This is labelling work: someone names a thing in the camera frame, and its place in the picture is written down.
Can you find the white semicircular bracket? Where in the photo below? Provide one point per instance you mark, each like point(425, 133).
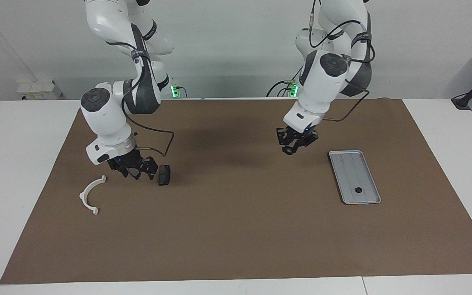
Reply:
point(85, 200)

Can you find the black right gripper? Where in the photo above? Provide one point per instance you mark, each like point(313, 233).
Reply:
point(129, 162)

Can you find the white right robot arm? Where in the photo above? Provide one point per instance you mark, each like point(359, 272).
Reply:
point(105, 119)

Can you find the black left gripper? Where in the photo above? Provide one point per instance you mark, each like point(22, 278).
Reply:
point(297, 136)

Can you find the silver metal tray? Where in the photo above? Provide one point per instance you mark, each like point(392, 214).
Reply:
point(348, 172)

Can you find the short dark brake pad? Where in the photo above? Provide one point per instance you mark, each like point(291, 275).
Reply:
point(164, 175)

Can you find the brown table mat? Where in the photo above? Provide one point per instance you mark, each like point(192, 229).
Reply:
point(236, 229)

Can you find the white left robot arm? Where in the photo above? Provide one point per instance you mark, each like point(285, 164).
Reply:
point(322, 86)

